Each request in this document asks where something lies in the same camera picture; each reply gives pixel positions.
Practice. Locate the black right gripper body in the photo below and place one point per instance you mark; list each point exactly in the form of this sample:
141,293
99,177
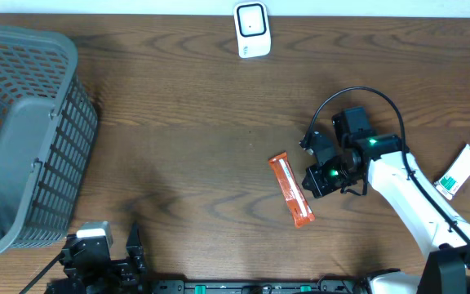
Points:
330,175

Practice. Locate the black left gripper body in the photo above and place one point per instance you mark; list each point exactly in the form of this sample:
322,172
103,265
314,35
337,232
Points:
121,274

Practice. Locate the orange red candy wrapper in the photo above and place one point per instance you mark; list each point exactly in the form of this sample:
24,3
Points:
301,212

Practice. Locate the white green Panadol box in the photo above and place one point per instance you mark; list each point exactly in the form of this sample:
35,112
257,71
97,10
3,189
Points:
448,185

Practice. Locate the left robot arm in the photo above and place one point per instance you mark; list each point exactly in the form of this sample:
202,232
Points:
71,286

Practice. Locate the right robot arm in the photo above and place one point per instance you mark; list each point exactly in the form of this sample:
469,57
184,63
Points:
383,163

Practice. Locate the white barcode scanner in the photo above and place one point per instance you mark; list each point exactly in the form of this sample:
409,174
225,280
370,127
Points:
252,29

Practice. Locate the grey plastic mesh basket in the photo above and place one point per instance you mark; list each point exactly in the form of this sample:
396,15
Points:
48,127

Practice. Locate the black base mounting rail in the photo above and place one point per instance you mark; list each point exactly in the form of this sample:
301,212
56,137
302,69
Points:
326,284

